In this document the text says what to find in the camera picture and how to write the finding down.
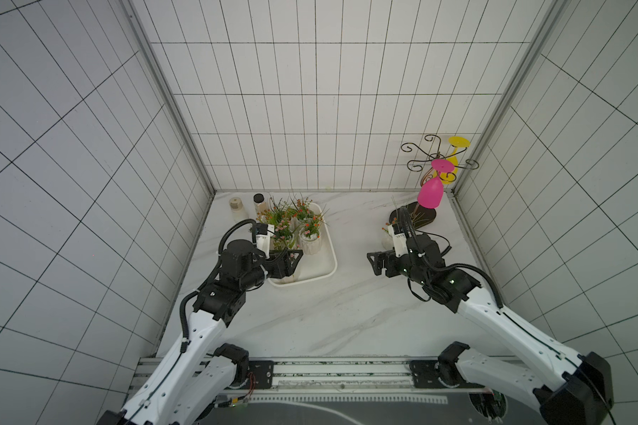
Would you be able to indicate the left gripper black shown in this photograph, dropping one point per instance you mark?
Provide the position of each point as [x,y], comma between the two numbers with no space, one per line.
[287,270]

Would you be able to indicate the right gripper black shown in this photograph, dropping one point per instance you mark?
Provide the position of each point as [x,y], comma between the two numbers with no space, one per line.
[388,260]

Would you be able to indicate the potted gypsophila pink centre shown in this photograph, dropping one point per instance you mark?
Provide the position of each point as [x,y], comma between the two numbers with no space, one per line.
[283,230]

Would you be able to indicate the potted gypsophila small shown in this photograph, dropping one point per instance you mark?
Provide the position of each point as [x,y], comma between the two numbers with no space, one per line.
[310,234]

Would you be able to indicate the potted gypsophila red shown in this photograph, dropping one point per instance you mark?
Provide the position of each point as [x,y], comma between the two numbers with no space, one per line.
[277,208]

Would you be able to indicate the potted gypsophila red-orange front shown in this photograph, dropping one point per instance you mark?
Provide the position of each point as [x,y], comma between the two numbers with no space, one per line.
[301,209]

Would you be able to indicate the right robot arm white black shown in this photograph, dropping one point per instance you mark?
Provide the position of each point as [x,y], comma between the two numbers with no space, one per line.
[562,385]

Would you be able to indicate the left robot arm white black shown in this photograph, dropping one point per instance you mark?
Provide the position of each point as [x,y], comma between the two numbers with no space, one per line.
[198,367]

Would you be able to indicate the white storage tray box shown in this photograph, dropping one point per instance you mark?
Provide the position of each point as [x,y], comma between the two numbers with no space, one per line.
[313,268]

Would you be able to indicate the black metal glass rack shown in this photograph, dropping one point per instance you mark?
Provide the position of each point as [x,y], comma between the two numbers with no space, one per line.
[422,216]

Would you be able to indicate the black-lid spice jar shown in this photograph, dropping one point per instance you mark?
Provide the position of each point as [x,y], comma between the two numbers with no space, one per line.
[260,203]

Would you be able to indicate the white-lid spice jar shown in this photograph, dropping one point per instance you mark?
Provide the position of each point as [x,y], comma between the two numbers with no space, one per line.
[238,210]

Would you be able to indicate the pink wine glass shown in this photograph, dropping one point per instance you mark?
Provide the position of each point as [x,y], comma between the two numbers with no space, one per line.
[432,189]

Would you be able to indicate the yellow wine glass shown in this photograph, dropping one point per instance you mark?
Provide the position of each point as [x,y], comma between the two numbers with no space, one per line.
[460,145]

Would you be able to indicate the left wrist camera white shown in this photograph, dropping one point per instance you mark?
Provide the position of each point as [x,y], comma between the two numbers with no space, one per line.
[263,237]

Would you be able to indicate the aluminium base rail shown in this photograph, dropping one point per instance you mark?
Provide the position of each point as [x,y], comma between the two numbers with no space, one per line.
[350,375]

